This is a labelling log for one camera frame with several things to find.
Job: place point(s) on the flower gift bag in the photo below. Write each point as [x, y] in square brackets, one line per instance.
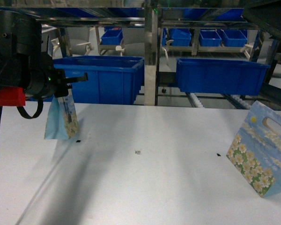
[62, 123]
[256, 150]

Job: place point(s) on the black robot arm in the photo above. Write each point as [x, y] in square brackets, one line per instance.
[23, 64]

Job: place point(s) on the steel flow rack frame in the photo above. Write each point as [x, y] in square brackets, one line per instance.
[151, 14]

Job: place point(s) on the red camera mount block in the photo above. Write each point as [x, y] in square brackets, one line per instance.
[12, 96]

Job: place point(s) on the blue bin lower right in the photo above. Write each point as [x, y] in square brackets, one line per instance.
[231, 77]

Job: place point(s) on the blue bin lower left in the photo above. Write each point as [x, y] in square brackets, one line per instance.
[115, 80]

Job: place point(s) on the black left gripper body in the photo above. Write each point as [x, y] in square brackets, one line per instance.
[47, 81]

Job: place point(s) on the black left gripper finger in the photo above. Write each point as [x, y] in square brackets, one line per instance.
[77, 79]

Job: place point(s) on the blue bin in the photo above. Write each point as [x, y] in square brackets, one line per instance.
[231, 77]
[115, 80]

